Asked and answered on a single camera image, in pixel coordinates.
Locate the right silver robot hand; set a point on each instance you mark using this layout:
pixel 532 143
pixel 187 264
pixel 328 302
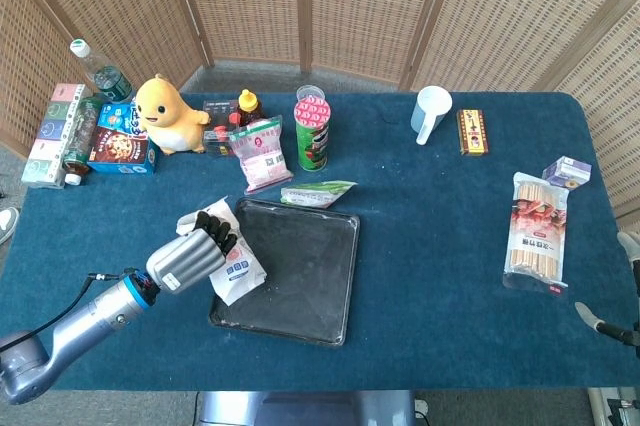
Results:
pixel 636 291

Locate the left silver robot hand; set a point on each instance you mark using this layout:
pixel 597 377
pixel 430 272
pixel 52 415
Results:
pixel 187 258

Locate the white plastic packet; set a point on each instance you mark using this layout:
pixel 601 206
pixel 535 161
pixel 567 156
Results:
pixel 240 271

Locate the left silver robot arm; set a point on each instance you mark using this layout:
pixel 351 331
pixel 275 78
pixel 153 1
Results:
pixel 85 323

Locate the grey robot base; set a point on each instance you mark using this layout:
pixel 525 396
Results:
pixel 310 408

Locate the bamboo skewers pack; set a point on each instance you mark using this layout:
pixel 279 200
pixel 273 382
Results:
pixel 537 233

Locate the white metal stand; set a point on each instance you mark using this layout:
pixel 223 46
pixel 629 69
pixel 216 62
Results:
pixel 612 406

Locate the black baking tray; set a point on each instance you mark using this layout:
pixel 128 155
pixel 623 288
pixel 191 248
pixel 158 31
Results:
pixel 305 271

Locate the blue cookie box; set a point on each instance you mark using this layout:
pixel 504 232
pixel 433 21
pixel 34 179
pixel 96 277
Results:
pixel 122 151

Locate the pink zip bag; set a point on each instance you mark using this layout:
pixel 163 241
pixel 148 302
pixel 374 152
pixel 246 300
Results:
pixel 262 156

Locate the purple white small carton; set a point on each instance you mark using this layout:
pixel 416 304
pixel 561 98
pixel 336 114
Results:
pixel 567 172

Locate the green white snack pouch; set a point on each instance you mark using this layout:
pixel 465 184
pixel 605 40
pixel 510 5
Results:
pixel 312 193

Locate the yellow dinosaur plush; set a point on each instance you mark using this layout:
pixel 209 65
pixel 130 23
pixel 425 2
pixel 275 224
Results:
pixel 167 118

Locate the black box with red parts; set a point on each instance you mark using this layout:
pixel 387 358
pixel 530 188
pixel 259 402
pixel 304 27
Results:
pixel 217 118

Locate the blue white snack packet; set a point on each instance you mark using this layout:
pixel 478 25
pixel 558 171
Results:
pixel 119 116

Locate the green tea bottle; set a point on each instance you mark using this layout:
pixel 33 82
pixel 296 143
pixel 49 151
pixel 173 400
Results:
pixel 80 141

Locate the honey bottle yellow cap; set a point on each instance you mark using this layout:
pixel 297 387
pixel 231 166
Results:
pixel 248 108

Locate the green chips can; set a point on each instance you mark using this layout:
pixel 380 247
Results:
pixel 311 138

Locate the pastel tissue pack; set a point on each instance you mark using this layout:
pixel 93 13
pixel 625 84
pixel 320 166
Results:
pixel 47 138

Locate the clear water bottle green label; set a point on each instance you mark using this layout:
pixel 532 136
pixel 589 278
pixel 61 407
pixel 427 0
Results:
pixel 102 73

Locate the clear plastic lid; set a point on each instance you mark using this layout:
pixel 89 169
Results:
pixel 311 92

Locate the blue table cloth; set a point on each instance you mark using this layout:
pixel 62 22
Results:
pixel 425 246

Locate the brown yellow box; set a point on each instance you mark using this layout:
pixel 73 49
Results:
pixel 472 132

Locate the white measuring cup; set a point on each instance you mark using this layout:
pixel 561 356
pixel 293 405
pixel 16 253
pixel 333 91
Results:
pixel 430 111

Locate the wicker folding screen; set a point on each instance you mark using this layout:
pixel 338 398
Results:
pixel 350 6

